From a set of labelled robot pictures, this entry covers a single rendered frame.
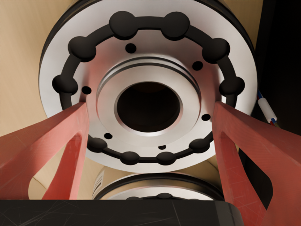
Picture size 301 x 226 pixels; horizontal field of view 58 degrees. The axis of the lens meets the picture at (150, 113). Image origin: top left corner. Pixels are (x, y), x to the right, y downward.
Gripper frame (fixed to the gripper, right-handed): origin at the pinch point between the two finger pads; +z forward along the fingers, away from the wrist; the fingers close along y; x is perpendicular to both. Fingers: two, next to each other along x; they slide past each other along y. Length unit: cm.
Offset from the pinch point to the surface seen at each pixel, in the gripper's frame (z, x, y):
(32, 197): 2.9, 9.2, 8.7
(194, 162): 1.0, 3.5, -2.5
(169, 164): 1.1, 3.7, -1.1
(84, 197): 4.5, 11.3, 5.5
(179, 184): 1.4, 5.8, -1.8
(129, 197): 1.5, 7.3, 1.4
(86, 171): 4.4, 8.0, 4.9
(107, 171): 3.5, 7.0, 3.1
